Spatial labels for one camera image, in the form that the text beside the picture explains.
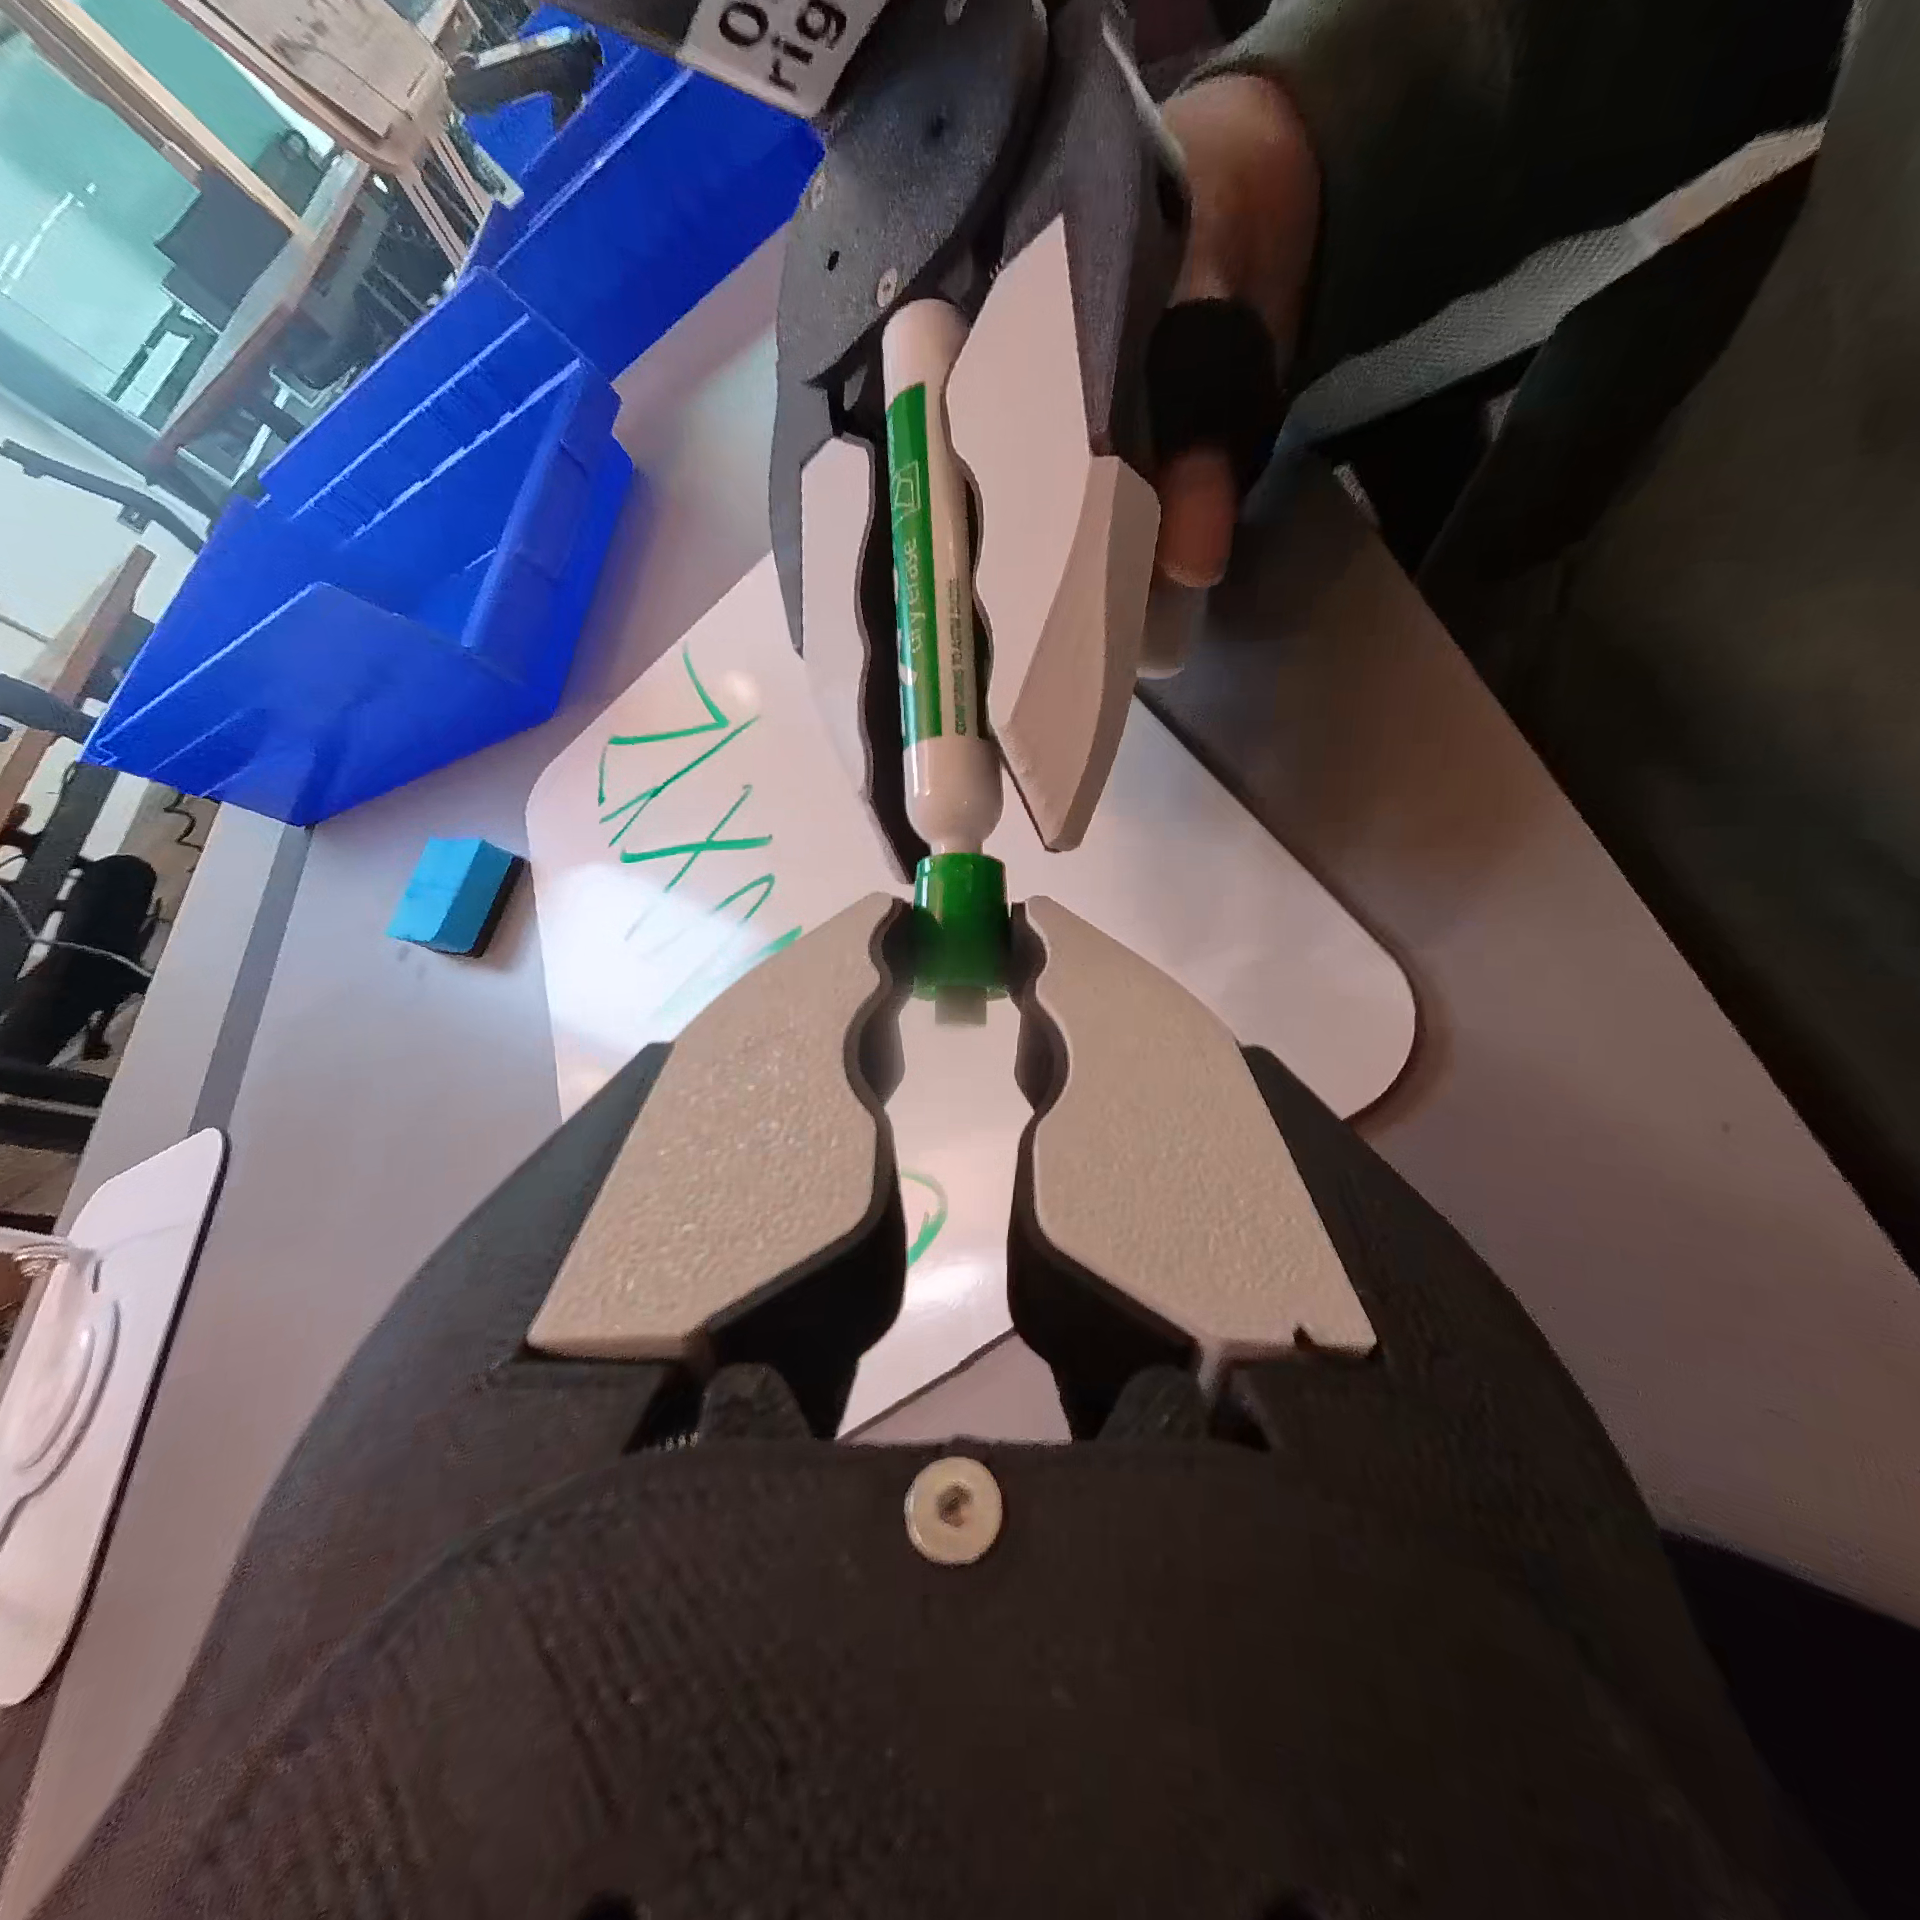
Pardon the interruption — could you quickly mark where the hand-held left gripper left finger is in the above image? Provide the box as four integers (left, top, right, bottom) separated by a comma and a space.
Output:
526, 893, 901, 1375

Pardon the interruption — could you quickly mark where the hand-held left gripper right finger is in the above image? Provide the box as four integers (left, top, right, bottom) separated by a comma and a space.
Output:
1012, 899, 1385, 1381

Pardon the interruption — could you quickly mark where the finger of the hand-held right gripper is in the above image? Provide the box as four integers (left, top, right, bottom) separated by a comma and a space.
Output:
976, 209, 1165, 858
774, 375, 907, 811

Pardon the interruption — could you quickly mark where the green whiteboard marker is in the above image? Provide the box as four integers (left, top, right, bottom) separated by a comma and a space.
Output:
875, 294, 1009, 871

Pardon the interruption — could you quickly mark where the green marker cap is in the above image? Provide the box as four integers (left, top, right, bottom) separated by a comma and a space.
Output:
909, 856, 1025, 1010

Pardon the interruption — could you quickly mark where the blue whiteboard eraser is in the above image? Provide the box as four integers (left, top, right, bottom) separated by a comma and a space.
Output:
389, 833, 530, 966

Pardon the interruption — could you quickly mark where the small blue storage bin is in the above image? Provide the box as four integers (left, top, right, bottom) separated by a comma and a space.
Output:
450, 23, 829, 386

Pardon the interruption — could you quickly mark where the person's green sweatshirt torso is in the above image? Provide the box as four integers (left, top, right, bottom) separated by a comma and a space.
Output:
1320, 120, 1920, 1262

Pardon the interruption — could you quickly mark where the black office chair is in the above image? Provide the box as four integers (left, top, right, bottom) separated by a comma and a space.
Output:
0, 849, 161, 1075

